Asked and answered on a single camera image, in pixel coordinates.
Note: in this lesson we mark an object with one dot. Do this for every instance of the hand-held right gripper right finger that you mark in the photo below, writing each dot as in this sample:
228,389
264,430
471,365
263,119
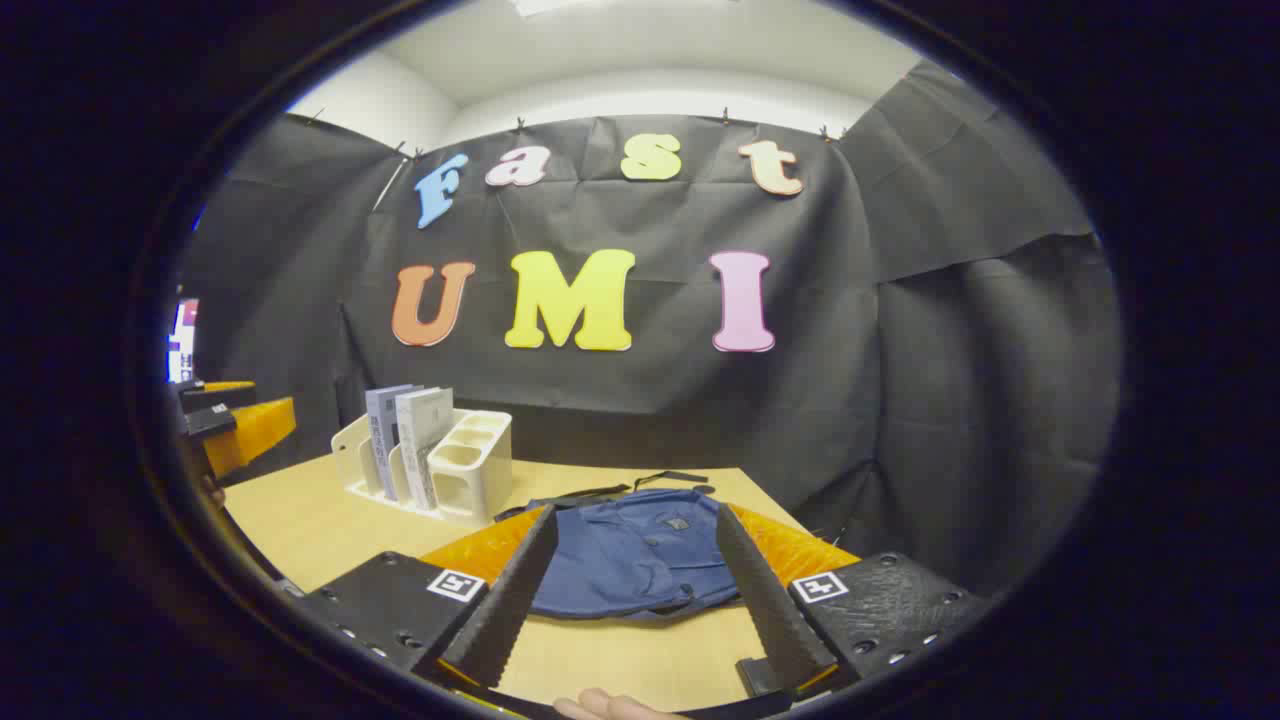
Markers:
775,610

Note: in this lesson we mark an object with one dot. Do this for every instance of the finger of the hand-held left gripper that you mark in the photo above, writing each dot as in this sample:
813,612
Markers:
225,388
250,430

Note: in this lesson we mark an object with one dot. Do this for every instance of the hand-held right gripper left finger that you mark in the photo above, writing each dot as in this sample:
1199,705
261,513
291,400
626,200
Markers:
510,600

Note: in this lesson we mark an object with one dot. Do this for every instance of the blue schoolbag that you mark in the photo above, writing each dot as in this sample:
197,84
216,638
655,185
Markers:
630,560

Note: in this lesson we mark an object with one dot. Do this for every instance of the grey-blue book with dark cover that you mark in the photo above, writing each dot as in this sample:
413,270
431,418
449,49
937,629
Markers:
382,430

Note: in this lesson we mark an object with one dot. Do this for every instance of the white plastic bookshelf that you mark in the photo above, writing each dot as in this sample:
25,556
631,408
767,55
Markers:
480,470

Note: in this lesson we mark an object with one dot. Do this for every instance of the plain white book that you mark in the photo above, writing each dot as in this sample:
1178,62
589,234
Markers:
425,440

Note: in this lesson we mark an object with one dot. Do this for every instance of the computer monitor screen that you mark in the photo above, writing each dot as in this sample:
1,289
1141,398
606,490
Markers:
183,340

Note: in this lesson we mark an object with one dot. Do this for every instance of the black backdrop cloth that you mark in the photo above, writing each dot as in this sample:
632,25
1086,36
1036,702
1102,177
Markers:
650,400

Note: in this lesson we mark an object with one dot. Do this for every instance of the ceiling light panel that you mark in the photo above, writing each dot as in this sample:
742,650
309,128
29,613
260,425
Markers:
550,5

